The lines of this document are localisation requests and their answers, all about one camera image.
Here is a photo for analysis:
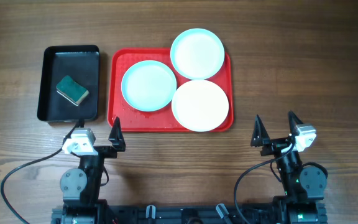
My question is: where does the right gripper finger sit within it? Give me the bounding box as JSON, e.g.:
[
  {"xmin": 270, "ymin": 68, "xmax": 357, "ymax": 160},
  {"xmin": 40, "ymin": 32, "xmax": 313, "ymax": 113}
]
[
  {"xmin": 250, "ymin": 115, "xmax": 270, "ymax": 147},
  {"xmin": 288, "ymin": 110, "xmax": 303, "ymax": 136}
]

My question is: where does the green and yellow sponge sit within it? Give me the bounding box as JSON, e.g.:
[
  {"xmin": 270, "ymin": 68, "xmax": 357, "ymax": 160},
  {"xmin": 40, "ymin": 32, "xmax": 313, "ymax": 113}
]
[{"xmin": 56, "ymin": 76, "xmax": 89, "ymax": 106}]

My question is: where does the light blue plate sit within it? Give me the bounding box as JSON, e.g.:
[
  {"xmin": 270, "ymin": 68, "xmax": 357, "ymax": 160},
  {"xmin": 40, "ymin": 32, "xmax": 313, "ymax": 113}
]
[
  {"xmin": 121, "ymin": 60, "xmax": 177, "ymax": 112},
  {"xmin": 170, "ymin": 28, "xmax": 225, "ymax": 80}
]

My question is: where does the white plate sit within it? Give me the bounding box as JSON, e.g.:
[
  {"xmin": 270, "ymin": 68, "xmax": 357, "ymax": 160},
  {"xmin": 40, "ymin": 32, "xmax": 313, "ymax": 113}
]
[{"xmin": 172, "ymin": 80, "xmax": 229, "ymax": 132}]

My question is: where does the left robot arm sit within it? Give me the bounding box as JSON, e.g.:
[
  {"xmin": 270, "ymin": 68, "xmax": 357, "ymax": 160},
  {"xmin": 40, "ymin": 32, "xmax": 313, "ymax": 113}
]
[{"xmin": 51, "ymin": 118, "xmax": 126, "ymax": 224}]

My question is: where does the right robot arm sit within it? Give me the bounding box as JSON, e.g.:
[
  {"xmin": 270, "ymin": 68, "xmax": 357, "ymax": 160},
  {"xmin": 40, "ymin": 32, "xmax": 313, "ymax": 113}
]
[{"xmin": 250, "ymin": 111, "xmax": 328, "ymax": 223}]

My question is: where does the red plastic tray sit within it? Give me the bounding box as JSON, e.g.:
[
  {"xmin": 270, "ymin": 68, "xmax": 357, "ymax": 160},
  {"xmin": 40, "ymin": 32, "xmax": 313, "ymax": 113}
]
[{"xmin": 107, "ymin": 48, "xmax": 234, "ymax": 133}]

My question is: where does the black rectangular tray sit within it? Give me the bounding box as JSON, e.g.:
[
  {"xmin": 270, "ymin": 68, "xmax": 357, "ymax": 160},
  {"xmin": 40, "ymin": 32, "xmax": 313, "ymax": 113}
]
[{"xmin": 37, "ymin": 45, "xmax": 100, "ymax": 123}]

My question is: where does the light blue plate top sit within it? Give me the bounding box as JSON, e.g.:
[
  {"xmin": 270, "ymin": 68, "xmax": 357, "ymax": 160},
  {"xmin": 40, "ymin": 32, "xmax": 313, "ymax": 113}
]
[{"xmin": 170, "ymin": 28, "xmax": 225, "ymax": 80}]

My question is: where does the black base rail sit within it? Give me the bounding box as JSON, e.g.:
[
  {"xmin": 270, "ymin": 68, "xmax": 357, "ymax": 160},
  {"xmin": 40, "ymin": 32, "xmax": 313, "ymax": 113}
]
[{"xmin": 51, "ymin": 203, "xmax": 328, "ymax": 224}]

